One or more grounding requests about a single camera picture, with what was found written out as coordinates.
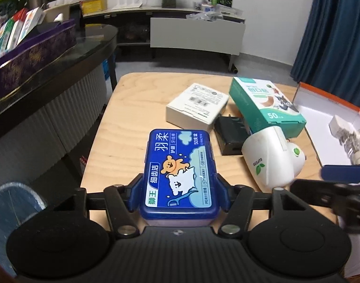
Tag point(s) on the blue curtain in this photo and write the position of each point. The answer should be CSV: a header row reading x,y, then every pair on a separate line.
x,y
329,53

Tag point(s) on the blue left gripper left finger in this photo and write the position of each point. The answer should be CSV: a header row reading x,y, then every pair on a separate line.
x,y
135,187

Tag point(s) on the blue lined trash bin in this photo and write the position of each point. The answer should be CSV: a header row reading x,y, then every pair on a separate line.
x,y
18,203

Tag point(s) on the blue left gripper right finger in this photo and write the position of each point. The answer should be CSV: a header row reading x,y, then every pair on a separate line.
x,y
223,193

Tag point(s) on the white plug-in repellent heater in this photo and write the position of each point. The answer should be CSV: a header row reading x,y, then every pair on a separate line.
x,y
272,160

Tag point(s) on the black power adapter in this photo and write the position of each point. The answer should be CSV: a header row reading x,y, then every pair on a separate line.
x,y
231,134

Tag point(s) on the orange white shoebox lid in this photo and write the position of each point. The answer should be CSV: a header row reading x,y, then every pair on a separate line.
x,y
318,108

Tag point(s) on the white power adapter plug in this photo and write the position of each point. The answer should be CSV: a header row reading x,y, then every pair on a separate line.
x,y
339,128

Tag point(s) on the purple decorative tin box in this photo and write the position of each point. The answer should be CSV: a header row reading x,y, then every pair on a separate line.
x,y
46,44

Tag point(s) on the yellow box on cabinet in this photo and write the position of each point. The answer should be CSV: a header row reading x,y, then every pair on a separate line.
x,y
93,6

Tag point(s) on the light wooden side table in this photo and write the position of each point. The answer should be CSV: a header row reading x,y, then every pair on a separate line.
x,y
136,107

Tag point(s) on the teal bandage box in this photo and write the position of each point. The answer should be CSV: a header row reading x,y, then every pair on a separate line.
x,y
263,104

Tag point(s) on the white tv cabinet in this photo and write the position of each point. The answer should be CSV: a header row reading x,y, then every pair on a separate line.
x,y
174,28

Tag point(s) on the blue floss pick box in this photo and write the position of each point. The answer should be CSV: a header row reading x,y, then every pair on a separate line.
x,y
179,179

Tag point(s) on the clear bottle white ribbed cap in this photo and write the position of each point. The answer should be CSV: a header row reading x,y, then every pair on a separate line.
x,y
351,143

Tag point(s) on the white small carton box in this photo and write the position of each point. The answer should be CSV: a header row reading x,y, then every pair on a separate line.
x,y
196,108

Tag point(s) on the black round table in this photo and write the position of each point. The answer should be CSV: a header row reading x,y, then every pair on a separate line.
x,y
43,121

